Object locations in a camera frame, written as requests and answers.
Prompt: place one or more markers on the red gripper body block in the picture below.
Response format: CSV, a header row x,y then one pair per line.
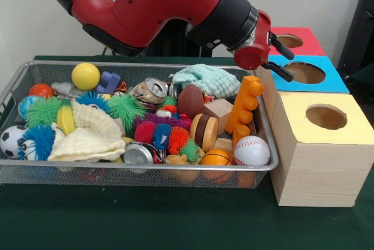
x,y
251,57

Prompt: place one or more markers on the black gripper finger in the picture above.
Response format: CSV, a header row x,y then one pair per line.
x,y
279,72
282,47

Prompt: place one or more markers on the mint waffle cloth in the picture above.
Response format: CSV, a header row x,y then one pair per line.
x,y
209,82

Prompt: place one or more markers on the cream waffle cloth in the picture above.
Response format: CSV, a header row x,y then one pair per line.
x,y
87,136

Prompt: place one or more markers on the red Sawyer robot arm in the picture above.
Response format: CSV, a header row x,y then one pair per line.
x,y
140,7

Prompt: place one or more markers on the wooden three-hole box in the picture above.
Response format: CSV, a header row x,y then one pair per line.
x,y
321,171

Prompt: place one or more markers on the shallow clear mesh bin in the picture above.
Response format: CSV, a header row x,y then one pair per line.
x,y
117,177

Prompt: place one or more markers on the orange building block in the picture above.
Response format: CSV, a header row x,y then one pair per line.
x,y
244,104

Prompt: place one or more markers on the brown toy football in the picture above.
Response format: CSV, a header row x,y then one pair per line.
x,y
190,101

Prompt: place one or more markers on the black floor stand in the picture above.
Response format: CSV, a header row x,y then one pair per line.
x,y
362,28

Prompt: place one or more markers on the white baseball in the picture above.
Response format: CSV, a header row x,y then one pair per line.
x,y
252,150

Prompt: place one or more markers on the dark green tablecloth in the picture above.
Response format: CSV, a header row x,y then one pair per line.
x,y
365,76
175,223

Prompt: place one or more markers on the wooden toy burger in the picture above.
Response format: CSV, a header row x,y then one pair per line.
x,y
204,131

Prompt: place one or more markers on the orange basketball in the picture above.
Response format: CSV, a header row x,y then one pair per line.
x,y
216,157

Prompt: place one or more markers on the yellow ball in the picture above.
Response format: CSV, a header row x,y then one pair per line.
x,y
85,76

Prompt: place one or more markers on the red-orange ball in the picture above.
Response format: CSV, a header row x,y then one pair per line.
x,y
41,90

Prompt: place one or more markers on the black-and-white soccer ball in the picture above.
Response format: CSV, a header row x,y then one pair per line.
x,y
7,140

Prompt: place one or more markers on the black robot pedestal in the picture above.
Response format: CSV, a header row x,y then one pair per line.
x,y
172,45

